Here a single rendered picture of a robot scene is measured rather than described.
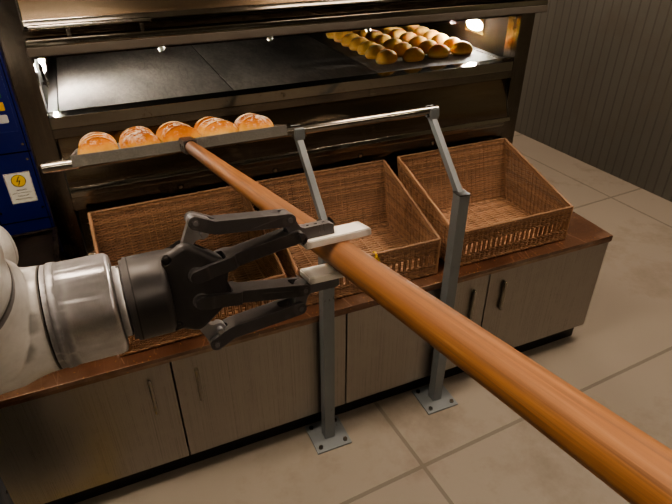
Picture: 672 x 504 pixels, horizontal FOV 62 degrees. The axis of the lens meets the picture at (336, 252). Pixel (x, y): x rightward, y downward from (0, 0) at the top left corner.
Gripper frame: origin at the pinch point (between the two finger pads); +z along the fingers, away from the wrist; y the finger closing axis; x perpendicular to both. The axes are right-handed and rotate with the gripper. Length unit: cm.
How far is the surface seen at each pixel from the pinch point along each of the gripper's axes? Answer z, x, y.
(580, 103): 322, -287, 36
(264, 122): 23, -105, -2
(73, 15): -19, -143, -35
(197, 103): 14, -153, -6
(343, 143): 67, -154, 16
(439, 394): 86, -121, 118
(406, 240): 85, -140, 56
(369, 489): 42, -97, 128
